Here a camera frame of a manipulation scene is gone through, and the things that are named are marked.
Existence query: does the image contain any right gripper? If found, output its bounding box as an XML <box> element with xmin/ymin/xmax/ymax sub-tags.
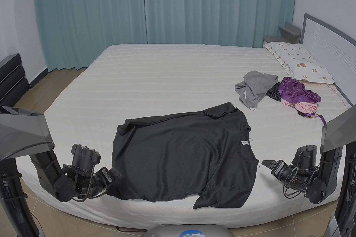
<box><xmin>271</xmin><ymin>161</ymin><xmax>296</xmax><ymax>184</ymax></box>

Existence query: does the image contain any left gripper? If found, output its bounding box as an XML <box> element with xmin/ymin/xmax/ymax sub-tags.
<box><xmin>93</xmin><ymin>167</ymin><xmax>122</xmax><ymax>194</ymax></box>

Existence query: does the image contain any black T-shirt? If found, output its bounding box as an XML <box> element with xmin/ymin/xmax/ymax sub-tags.
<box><xmin>106</xmin><ymin>102</ymin><xmax>260</xmax><ymax>210</ymax></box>

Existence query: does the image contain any pile of clothes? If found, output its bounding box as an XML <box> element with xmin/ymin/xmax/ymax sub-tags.
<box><xmin>266</xmin><ymin>77</ymin><xmax>327</xmax><ymax>125</ymax></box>

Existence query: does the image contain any bed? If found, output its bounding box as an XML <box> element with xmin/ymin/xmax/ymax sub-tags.
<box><xmin>18</xmin><ymin>13</ymin><xmax>356</xmax><ymax>231</ymax></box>

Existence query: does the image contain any grey garment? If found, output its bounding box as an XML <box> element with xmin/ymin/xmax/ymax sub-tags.
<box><xmin>234</xmin><ymin>71</ymin><xmax>279</xmax><ymax>111</ymax></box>

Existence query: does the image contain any white printed pillow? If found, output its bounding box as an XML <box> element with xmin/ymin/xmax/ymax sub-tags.
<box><xmin>263</xmin><ymin>41</ymin><xmax>336</xmax><ymax>84</ymax></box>

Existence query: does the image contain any black chest of drawers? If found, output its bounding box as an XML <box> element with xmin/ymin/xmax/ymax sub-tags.
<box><xmin>0</xmin><ymin>53</ymin><xmax>30</xmax><ymax>103</ymax></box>

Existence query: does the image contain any grey bedside table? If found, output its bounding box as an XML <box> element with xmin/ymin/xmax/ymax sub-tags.
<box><xmin>264</xmin><ymin>22</ymin><xmax>302</xmax><ymax>45</ymax></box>

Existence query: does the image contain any black cable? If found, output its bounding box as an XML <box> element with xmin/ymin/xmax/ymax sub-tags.
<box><xmin>283</xmin><ymin>173</ymin><xmax>306</xmax><ymax>199</ymax></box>
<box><xmin>71</xmin><ymin>184</ymin><xmax>108</xmax><ymax>202</ymax></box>

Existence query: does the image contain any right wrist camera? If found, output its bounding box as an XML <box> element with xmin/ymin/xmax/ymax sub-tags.
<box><xmin>292</xmin><ymin>145</ymin><xmax>318</xmax><ymax>172</ymax></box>

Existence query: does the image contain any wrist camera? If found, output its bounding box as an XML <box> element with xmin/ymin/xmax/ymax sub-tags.
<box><xmin>71</xmin><ymin>143</ymin><xmax>101</xmax><ymax>174</ymax></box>
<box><xmin>292</xmin><ymin>145</ymin><xmax>318</xmax><ymax>172</ymax></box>

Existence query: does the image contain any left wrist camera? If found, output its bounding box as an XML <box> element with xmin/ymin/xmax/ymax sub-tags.
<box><xmin>71</xmin><ymin>143</ymin><xmax>101</xmax><ymax>174</ymax></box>

